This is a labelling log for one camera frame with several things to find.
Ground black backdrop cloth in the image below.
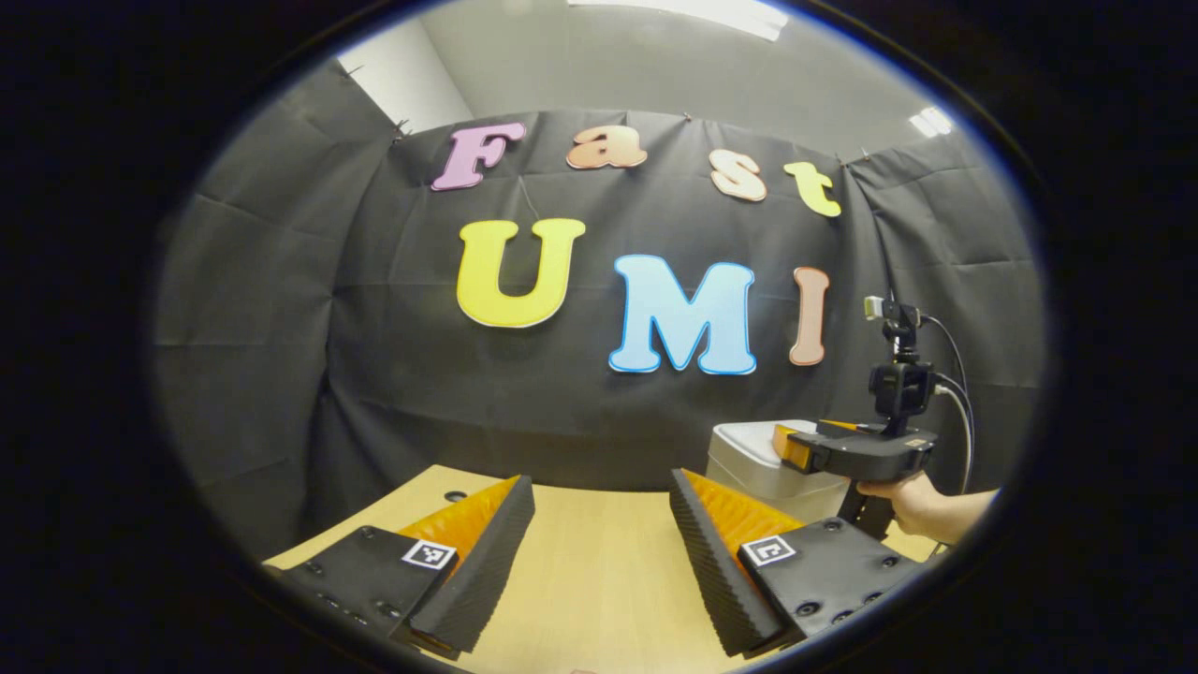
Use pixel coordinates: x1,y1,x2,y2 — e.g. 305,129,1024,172
154,61,1045,563

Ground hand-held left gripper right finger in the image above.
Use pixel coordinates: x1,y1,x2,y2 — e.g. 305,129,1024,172
668,468,928,658

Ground wooden desktop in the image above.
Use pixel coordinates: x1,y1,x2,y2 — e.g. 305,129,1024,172
262,465,946,674

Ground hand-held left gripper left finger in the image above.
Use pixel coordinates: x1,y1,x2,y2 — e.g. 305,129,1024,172
281,475,536,661

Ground white desktop garbage bin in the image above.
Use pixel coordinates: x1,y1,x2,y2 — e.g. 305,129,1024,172
704,419,853,525

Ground long ceiling light panel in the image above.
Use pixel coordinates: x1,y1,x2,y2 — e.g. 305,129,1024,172
569,0,787,41

